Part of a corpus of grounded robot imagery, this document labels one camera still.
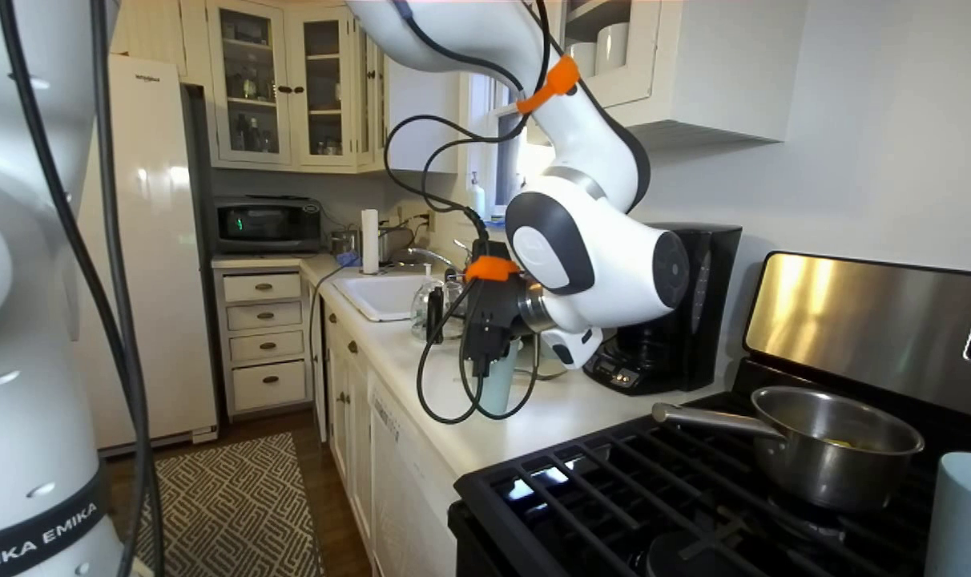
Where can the white refrigerator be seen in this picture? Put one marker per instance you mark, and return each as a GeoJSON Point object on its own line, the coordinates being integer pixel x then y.
{"type": "Point", "coordinates": [166, 267]}

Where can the plain white wall cabinet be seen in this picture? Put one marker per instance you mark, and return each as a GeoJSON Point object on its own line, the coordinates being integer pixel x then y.
{"type": "Point", "coordinates": [405, 96]}

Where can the metal faucet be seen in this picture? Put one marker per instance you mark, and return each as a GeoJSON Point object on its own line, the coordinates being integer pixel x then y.
{"type": "Point", "coordinates": [428, 258]}

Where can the stainless steel saucepan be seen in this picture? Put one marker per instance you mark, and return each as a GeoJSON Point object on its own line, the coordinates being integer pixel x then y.
{"type": "Point", "coordinates": [839, 451]}

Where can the white drawer cabinet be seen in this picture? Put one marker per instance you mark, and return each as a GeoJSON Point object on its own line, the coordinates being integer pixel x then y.
{"type": "Point", "coordinates": [268, 347]}

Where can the white dishwasher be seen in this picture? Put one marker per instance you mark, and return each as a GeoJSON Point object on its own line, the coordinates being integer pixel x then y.
{"type": "Point", "coordinates": [415, 492]}

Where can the black gas stove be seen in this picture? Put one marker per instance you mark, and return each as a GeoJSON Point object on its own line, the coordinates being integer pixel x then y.
{"type": "Point", "coordinates": [612, 501]}

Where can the grey white patterned rug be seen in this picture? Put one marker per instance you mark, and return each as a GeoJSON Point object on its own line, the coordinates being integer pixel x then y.
{"type": "Point", "coordinates": [237, 515]}

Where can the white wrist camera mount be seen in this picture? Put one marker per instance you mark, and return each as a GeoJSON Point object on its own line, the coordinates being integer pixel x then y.
{"type": "Point", "coordinates": [573, 347]}

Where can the white lower cabinet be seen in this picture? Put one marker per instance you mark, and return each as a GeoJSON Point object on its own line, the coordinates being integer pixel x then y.
{"type": "Point", "coordinates": [345, 417]}

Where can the double glass-door wall cabinet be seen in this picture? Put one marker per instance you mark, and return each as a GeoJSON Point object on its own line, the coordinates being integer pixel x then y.
{"type": "Point", "coordinates": [292, 84]}

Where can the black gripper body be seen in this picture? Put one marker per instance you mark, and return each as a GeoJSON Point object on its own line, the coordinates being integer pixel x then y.
{"type": "Point", "coordinates": [496, 314]}

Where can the black microwave oven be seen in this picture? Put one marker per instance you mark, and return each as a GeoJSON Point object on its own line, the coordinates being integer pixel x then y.
{"type": "Point", "coordinates": [268, 225]}

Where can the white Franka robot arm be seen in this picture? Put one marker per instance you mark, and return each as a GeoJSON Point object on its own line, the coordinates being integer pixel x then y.
{"type": "Point", "coordinates": [602, 267]}

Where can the kitchen window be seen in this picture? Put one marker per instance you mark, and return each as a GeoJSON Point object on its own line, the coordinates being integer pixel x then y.
{"type": "Point", "coordinates": [506, 150]}

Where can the single glass-door wall cabinet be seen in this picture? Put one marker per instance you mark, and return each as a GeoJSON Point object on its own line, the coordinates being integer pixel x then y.
{"type": "Point", "coordinates": [718, 75]}

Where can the black coffee maker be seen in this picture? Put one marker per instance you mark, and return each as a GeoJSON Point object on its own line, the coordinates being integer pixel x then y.
{"type": "Point", "coordinates": [711, 321]}

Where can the white mug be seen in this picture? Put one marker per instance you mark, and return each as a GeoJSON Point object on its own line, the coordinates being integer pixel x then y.
{"type": "Point", "coordinates": [612, 49]}
{"type": "Point", "coordinates": [580, 58]}

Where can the white sink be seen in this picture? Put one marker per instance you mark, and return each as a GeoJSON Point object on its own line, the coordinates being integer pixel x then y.
{"type": "Point", "coordinates": [383, 296]}

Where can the white soap bottle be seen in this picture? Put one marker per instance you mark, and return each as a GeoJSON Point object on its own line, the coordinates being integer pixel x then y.
{"type": "Point", "coordinates": [475, 199]}

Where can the paper towel roll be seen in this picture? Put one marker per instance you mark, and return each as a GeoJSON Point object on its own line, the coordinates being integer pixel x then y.
{"type": "Point", "coordinates": [371, 242]}

